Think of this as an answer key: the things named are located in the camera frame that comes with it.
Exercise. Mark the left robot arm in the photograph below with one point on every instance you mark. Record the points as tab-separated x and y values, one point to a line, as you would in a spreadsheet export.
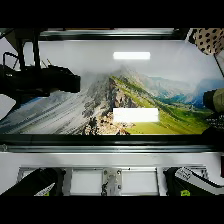
23	81

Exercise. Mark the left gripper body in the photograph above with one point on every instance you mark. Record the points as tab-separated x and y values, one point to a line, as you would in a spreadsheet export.
61	81

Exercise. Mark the olive green garment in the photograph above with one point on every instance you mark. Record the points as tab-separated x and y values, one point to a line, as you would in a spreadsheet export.
216	100

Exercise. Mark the white black-dotted garment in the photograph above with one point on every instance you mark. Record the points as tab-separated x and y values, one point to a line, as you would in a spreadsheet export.
210	39

